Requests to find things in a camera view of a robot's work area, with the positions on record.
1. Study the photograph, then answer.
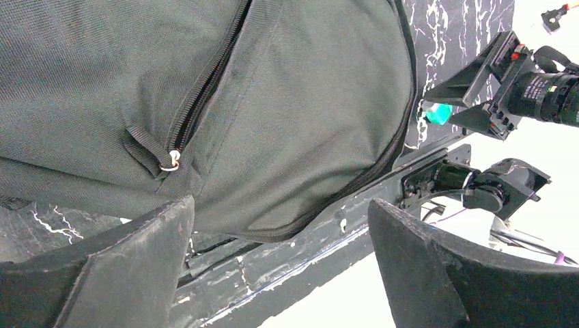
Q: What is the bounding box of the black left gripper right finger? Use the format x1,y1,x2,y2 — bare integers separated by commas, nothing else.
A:
368,199,578,327

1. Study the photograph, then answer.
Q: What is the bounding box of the small teal box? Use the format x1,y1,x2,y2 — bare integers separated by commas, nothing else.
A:
421,100,453,125

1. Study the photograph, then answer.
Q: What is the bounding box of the black backpack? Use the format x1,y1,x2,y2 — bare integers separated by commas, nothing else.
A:
1,1,416,242

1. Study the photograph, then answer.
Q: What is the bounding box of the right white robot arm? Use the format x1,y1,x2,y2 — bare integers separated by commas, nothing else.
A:
400,31,578,220

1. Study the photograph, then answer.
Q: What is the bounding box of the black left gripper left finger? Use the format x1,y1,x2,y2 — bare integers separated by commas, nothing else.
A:
1,196,195,327

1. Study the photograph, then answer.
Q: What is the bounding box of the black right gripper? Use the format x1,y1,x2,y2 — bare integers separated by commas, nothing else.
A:
423,31,578,140

